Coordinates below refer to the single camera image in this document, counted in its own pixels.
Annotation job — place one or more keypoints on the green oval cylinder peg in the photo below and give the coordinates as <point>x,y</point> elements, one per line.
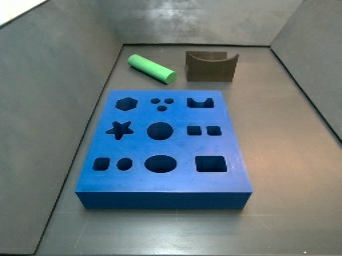
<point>160,72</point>

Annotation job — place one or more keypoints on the black curved fixture stand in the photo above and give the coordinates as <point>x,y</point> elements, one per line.
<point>208,66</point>

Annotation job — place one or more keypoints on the blue shape-sorting block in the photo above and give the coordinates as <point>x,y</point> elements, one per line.
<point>165,153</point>

